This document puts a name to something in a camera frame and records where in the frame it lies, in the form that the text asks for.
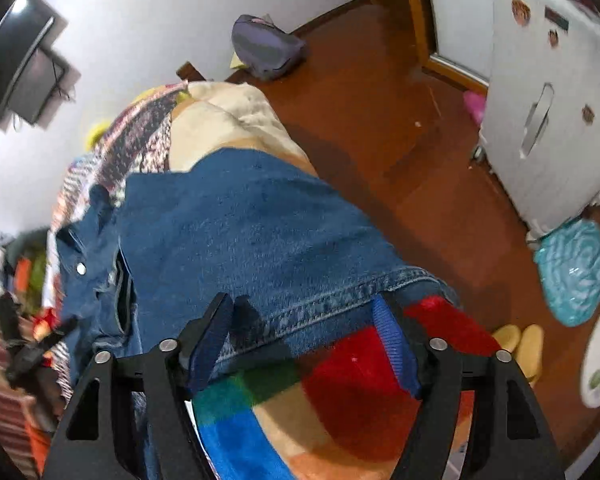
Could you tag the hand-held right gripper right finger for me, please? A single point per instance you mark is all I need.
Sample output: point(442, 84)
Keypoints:
point(395, 355)

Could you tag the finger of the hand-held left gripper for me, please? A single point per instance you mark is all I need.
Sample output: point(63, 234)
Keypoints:
point(62, 331)

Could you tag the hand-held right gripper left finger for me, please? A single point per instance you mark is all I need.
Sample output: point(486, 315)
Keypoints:
point(212, 345)

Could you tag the blue denim jeans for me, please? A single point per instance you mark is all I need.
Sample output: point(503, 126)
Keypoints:
point(255, 235)

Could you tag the colourful checkered fleece blanket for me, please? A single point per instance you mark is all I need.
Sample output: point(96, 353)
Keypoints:
point(360, 385)

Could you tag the striped cloth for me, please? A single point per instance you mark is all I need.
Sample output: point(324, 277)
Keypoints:
point(5, 410)

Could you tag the yellow slipper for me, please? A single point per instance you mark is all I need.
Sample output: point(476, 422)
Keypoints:
point(530, 355)
point(506, 339)

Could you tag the teal patterned bag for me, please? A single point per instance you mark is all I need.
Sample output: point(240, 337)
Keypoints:
point(572, 270)

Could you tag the beige blanket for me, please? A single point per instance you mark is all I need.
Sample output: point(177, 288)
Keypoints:
point(220, 120)

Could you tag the white refrigerator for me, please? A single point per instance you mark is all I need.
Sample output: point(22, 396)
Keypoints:
point(555, 160)

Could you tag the pink plastic object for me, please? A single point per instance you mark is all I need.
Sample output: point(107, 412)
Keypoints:
point(475, 105)

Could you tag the grey purple backpack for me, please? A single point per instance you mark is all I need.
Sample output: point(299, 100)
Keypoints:
point(267, 47)

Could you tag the black wall television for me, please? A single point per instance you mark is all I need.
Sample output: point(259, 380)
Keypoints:
point(15, 60)

